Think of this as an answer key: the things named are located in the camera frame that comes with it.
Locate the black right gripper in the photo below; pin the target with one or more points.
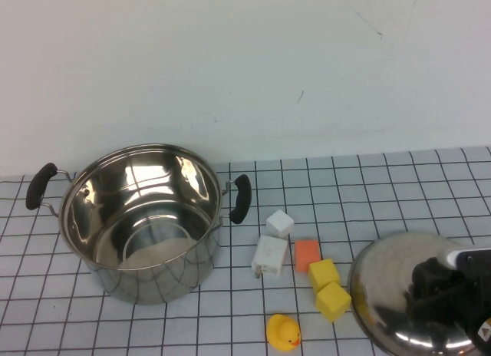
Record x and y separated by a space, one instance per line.
479 302

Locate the stainless steel lid black knob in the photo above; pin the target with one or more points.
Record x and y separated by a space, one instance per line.
383 271

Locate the yellow cube block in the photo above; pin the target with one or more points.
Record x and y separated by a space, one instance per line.
332 300
323 273

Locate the orange rectangular block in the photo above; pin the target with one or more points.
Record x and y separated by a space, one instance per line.
307 254

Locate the yellow rubber duck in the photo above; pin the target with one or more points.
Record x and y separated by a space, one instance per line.
283 330

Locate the white power adapter plug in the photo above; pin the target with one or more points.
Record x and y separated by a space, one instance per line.
270 254

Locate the white cube block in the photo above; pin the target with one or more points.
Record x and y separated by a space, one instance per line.
279 222

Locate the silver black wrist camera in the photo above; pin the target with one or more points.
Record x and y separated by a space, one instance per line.
473 260

